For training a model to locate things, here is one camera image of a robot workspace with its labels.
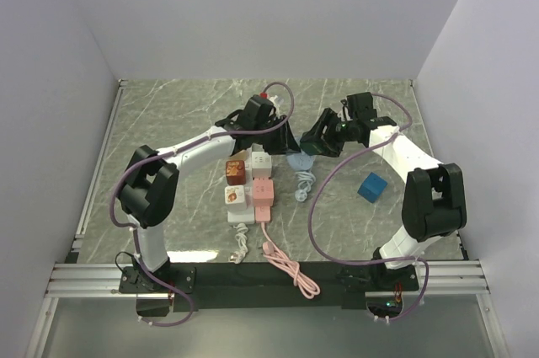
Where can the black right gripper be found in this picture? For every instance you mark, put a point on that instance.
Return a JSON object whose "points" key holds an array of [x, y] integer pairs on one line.
{"points": [[328, 119]]}

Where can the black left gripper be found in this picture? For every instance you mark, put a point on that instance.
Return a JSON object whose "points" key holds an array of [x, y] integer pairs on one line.
{"points": [[286, 142]]}

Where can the dark green cube adapter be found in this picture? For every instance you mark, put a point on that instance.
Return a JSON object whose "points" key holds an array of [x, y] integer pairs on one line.
{"points": [[312, 145]]}

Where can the blue cube plug adapter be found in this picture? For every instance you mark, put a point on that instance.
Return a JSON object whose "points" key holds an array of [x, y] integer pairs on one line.
{"points": [[372, 187]]}

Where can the light blue round socket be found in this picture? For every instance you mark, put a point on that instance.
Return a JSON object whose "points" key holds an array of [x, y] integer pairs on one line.
{"points": [[300, 162]]}

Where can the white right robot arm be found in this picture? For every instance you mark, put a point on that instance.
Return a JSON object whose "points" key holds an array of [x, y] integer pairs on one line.
{"points": [[434, 202]]}

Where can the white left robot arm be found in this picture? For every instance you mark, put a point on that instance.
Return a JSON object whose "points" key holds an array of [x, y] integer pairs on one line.
{"points": [[145, 193]]}

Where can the tan cube plug adapter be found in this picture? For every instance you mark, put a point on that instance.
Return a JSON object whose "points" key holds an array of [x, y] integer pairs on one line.
{"points": [[242, 155]]}

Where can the pink cube plug adapter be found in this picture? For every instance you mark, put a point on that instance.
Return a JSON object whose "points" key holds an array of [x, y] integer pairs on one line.
{"points": [[263, 192]]}

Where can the brown cube plug adapter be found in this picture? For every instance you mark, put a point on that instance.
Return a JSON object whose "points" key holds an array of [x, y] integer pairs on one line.
{"points": [[235, 172]]}

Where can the plain white cube adapter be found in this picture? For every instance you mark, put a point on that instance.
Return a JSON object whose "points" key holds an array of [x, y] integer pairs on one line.
{"points": [[261, 163]]}

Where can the white patterned cube adapter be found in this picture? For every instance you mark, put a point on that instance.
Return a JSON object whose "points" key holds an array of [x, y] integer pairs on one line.
{"points": [[235, 198]]}

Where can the pink power strip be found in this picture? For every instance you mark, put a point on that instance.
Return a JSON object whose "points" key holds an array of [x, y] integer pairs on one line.
{"points": [[262, 214]]}

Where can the white power strip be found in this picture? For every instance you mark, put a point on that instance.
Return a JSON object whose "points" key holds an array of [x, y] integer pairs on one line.
{"points": [[245, 217]]}

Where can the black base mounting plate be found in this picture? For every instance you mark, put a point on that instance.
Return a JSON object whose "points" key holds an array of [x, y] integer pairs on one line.
{"points": [[260, 284]]}

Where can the aluminium front rail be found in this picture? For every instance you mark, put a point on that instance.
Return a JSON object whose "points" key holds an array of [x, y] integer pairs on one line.
{"points": [[447, 278]]}

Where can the aluminium rail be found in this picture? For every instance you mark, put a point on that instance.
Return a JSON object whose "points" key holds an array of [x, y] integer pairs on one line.
{"points": [[447, 278], [89, 200]]}

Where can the aluminium left side rail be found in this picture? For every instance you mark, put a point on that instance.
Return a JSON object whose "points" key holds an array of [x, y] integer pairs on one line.
{"points": [[89, 200]]}

